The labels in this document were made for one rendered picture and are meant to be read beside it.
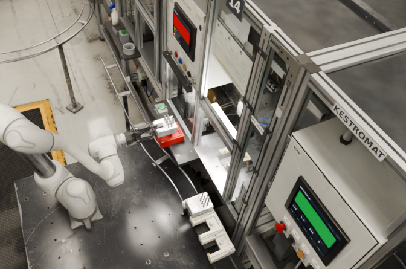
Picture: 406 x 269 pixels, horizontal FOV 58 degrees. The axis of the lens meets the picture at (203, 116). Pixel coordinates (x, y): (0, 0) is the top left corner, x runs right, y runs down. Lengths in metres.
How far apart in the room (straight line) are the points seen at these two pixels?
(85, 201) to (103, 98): 1.91
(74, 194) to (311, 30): 1.44
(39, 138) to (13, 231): 1.59
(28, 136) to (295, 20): 1.14
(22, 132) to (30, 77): 2.67
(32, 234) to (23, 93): 2.05
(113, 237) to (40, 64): 2.63
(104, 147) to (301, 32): 1.25
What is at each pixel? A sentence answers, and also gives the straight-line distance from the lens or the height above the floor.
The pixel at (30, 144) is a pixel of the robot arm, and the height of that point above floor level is 1.47.
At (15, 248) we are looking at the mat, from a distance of 3.11.
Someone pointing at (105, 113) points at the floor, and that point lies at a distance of 3.73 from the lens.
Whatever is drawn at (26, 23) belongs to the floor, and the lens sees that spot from 5.10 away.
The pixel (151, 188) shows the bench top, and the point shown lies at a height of 0.68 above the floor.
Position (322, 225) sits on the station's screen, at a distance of 1.28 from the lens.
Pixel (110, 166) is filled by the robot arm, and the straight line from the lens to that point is 2.03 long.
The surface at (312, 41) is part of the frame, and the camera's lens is 1.30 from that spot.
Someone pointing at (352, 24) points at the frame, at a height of 2.01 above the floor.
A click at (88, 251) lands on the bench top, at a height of 0.68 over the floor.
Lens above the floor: 2.70
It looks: 47 degrees down
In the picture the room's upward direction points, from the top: 8 degrees clockwise
